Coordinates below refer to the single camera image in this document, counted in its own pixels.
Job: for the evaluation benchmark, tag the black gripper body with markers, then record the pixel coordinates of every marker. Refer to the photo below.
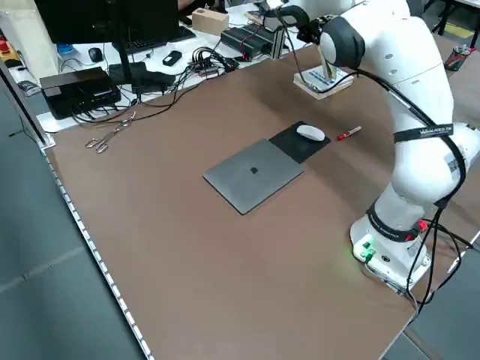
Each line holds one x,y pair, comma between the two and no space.
312,30

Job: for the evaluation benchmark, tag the colourful picture book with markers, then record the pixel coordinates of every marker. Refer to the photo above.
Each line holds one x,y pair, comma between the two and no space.
328,65

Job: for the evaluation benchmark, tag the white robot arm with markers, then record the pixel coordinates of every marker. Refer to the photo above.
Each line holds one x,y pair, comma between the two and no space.
412,75

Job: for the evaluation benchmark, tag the thick blue white book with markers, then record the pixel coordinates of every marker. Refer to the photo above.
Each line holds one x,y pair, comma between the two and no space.
313,80

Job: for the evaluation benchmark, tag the grey closed laptop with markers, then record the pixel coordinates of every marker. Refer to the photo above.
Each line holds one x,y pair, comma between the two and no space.
258,187

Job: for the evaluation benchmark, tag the pile of small books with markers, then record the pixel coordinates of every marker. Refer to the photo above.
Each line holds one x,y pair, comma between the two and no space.
257,17

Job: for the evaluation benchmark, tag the black ribbed power supply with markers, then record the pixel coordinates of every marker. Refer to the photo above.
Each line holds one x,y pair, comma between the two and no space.
247,39

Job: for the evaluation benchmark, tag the white computer mouse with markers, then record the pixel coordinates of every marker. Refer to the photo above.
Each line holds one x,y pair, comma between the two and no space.
310,133

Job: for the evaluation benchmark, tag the tan cardboard box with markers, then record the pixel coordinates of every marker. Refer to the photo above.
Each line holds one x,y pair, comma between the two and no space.
210,20

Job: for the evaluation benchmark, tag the red white marker pen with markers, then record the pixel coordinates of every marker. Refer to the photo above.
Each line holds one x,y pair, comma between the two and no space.
348,133

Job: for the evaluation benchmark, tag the usb hub with plugs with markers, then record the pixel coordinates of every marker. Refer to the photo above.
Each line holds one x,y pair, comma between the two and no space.
208,69

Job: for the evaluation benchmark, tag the black mouse pad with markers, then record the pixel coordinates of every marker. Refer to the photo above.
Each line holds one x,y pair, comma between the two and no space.
300,150

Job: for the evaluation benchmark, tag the black keyboard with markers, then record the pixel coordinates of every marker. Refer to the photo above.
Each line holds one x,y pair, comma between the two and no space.
176,35

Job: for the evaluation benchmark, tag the small black gadget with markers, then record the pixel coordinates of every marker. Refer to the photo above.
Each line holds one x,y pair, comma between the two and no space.
172,58

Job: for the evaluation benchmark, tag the black monitor stand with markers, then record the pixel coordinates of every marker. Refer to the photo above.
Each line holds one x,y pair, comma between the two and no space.
125,69

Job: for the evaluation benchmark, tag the black computer mouse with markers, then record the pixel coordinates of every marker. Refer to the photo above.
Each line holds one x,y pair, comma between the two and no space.
95,54

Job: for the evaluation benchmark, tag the metal scissor tongs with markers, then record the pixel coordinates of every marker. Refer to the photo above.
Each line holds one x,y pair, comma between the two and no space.
112,133

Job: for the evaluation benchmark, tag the black computer monitor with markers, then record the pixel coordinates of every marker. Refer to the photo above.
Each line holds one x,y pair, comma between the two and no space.
82,18

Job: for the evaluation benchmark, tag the black box device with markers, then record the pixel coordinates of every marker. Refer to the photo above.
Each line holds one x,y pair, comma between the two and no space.
78,90

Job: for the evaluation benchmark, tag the small blue item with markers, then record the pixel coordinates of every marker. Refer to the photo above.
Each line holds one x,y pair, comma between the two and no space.
64,48

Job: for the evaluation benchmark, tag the red emergency stop button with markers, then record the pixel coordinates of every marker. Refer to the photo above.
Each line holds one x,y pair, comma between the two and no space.
3,45

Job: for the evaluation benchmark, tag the aluminium frame post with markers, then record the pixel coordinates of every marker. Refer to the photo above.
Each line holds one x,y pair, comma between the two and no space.
279,45

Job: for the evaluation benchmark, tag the aluminium frame beam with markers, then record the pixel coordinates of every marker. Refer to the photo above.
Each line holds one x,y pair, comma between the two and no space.
28,112

